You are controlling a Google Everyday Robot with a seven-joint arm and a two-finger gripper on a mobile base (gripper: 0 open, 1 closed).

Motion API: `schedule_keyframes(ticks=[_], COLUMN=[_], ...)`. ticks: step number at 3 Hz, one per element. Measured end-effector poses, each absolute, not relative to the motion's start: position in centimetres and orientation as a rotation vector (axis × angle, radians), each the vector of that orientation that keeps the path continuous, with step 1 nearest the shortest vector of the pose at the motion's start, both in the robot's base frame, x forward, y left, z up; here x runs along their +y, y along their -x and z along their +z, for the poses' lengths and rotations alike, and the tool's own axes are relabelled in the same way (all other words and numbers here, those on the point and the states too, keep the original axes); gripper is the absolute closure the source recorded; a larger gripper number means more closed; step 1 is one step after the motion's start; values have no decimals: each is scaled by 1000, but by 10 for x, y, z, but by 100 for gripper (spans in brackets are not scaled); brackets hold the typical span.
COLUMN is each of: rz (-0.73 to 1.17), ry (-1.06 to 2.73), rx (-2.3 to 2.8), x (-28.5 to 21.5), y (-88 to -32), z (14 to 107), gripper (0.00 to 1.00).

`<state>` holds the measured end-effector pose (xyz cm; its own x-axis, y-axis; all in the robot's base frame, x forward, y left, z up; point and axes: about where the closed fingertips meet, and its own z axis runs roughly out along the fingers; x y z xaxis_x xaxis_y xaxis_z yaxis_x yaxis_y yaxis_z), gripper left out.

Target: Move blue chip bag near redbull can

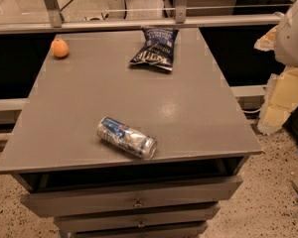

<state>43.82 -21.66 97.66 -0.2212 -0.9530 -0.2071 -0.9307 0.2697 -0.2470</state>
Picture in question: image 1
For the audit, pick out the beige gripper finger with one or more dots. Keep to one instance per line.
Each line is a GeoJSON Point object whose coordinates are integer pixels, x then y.
{"type": "Point", "coordinates": [267, 42]}

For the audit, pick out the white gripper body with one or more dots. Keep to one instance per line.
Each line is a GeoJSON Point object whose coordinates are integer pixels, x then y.
{"type": "Point", "coordinates": [293, 39]}

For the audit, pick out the blue chip bag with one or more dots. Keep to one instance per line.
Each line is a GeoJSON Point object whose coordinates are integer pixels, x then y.
{"type": "Point", "coordinates": [158, 49]}

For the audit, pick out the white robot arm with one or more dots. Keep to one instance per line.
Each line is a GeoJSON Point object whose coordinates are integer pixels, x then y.
{"type": "Point", "coordinates": [286, 39]}

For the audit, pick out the silver blue redbull can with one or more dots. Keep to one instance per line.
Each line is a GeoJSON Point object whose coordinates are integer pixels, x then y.
{"type": "Point", "coordinates": [126, 138]}

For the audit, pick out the grey metal railing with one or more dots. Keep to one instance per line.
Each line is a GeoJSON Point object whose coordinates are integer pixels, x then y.
{"type": "Point", "coordinates": [61, 16]}

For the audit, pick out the grey top drawer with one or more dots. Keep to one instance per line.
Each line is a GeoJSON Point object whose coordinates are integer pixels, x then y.
{"type": "Point", "coordinates": [135, 196]}

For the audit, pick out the grey drawer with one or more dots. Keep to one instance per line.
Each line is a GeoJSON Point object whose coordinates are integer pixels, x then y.
{"type": "Point", "coordinates": [179, 230]}
{"type": "Point", "coordinates": [138, 218]}
{"type": "Point", "coordinates": [135, 196]}

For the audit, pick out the grey bottom drawer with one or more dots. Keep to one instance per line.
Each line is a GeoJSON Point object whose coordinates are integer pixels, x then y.
{"type": "Point", "coordinates": [179, 230]}

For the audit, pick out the orange fruit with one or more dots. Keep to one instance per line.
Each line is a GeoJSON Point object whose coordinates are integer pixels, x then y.
{"type": "Point", "coordinates": [60, 48]}

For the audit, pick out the grey middle drawer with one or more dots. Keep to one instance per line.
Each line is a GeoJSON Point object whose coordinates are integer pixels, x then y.
{"type": "Point", "coordinates": [138, 218]}

